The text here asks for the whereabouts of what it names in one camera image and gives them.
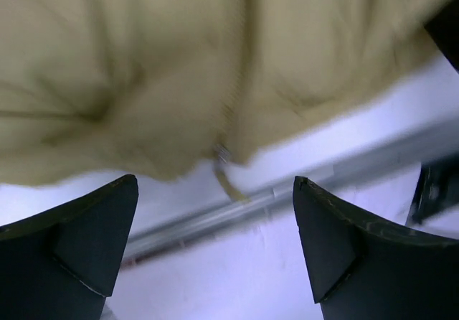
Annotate aluminium front table rail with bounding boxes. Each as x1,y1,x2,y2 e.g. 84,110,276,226
122,117,458,266

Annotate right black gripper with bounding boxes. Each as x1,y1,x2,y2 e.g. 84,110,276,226
425,0,459,71

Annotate olive green hooded jacket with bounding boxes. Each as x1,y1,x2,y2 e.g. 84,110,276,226
1,0,451,186

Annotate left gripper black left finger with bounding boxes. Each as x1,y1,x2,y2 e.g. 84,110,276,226
1,174,138,320

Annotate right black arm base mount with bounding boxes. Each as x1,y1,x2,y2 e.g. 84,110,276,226
406,154,458,225

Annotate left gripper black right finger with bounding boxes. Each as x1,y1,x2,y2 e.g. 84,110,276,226
293,177,458,320

